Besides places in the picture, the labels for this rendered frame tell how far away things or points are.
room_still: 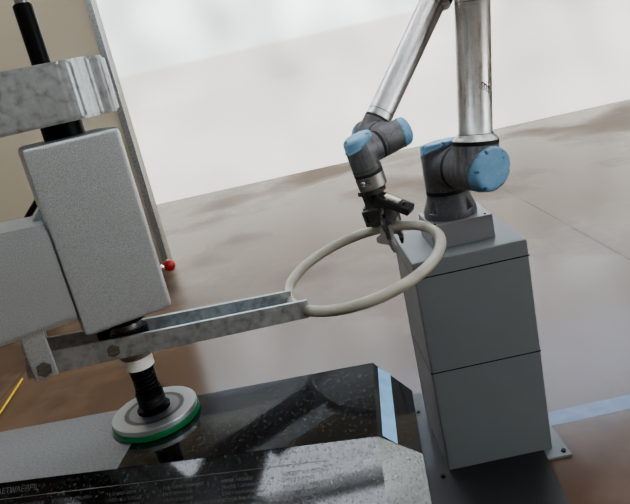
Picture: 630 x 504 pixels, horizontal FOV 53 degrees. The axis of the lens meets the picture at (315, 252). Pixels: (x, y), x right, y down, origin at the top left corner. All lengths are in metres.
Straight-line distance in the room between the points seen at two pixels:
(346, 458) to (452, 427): 1.12
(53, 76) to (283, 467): 0.93
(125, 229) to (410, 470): 0.80
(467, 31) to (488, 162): 0.41
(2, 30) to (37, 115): 5.13
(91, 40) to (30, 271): 4.93
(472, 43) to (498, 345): 1.03
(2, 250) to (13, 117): 0.27
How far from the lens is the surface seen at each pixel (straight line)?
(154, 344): 1.56
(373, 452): 1.38
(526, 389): 2.47
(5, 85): 1.40
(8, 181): 6.65
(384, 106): 2.07
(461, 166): 2.11
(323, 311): 1.62
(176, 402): 1.67
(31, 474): 1.69
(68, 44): 6.32
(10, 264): 1.43
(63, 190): 1.41
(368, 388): 1.55
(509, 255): 2.24
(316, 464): 1.39
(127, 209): 1.43
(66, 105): 1.41
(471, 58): 2.10
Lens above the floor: 1.56
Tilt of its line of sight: 17 degrees down
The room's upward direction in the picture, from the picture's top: 13 degrees counter-clockwise
